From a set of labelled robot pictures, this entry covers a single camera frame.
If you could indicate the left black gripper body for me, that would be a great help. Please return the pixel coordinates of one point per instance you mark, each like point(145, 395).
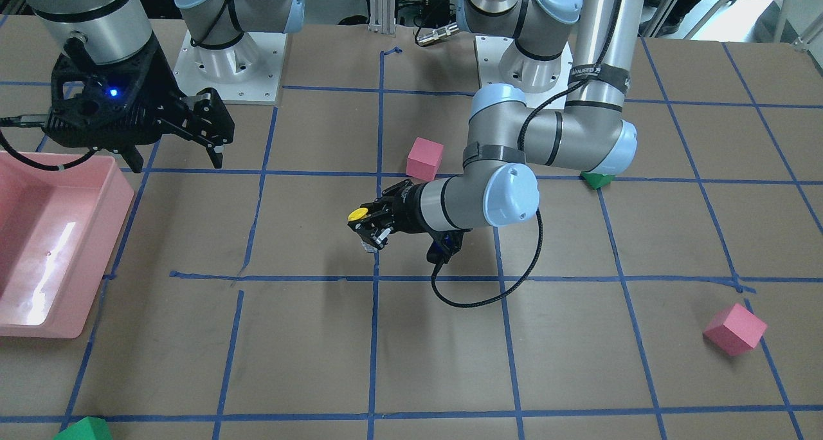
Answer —
point(407, 210)

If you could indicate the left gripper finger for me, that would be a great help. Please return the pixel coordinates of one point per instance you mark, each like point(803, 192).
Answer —
point(368, 215)
point(373, 238)

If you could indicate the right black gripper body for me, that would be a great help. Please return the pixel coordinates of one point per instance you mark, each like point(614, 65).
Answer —
point(152, 100)

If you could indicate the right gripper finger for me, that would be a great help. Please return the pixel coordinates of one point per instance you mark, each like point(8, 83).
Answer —
point(215, 154)
point(133, 159)

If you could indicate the yellow push button switch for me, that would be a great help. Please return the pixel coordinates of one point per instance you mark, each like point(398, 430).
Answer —
point(368, 232)

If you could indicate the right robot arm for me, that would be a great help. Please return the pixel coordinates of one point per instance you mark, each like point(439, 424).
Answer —
point(116, 29)

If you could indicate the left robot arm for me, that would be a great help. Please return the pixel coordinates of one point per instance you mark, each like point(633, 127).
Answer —
point(497, 186)

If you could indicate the pink cube centre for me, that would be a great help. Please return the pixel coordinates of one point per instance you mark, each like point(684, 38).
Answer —
point(424, 159)

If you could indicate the pink plastic bin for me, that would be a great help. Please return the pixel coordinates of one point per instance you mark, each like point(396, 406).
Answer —
point(59, 230)

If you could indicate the green cube front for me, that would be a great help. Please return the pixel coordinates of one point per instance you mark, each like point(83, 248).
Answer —
point(597, 180)

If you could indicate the green cube near right gripper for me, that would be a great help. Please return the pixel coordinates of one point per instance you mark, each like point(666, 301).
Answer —
point(88, 428)

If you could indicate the pink cube near left gripper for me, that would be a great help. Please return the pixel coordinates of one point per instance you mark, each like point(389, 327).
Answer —
point(735, 330)

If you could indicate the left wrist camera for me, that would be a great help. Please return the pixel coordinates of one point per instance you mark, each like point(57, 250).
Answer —
point(444, 246)

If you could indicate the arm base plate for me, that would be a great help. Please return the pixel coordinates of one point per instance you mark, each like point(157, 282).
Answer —
point(247, 73)
point(499, 61)

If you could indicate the aluminium frame post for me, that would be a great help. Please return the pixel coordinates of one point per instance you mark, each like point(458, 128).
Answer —
point(382, 16)

